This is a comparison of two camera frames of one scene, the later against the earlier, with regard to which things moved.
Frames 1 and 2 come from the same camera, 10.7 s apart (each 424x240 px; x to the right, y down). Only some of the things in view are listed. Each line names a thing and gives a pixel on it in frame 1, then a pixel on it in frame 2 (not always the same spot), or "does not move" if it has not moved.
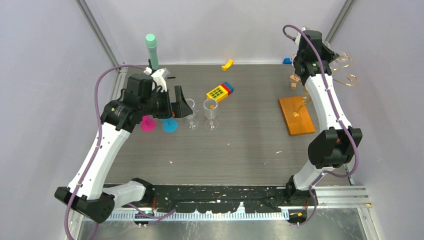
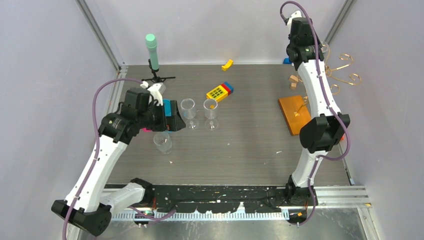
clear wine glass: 191,123 does not move
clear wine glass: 211,107 does not move
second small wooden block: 294,78 does not move
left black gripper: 174,109 to 173,123
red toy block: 228,90 does not move
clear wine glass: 343,61 to 163,141
